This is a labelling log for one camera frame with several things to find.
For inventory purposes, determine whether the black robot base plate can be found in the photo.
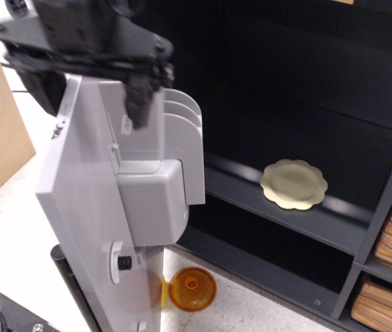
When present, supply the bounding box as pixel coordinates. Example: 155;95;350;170
0;293;59;332

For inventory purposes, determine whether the cream scalloped plate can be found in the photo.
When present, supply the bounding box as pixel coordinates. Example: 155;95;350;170
260;159;328;211

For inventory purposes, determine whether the dark grey fridge cabinet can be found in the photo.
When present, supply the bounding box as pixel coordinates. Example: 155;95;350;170
136;1;392;331

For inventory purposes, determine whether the orange translucent plastic lid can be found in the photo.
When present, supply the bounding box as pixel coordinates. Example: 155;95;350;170
168;267;217;312

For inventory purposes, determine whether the yellow toy bell pepper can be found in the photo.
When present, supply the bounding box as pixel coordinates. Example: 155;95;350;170
161;276;167;308

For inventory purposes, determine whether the grey toy fridge door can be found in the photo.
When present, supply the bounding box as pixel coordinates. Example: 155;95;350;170
36;76;205;331

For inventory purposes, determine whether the lower wicker basket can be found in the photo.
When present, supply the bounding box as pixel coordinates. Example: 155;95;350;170
351;279;392;331

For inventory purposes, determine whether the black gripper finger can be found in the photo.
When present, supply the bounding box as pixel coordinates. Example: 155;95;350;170
124;77;161;130
16;69;66;117

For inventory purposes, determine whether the black caster wheel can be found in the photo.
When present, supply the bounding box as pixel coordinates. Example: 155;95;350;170
5;0;28;17

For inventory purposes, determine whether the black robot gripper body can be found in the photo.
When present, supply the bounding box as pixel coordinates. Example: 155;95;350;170
0;1;174;86

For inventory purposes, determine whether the black fridge door handle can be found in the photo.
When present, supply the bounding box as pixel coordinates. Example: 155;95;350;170
50;244;101;332

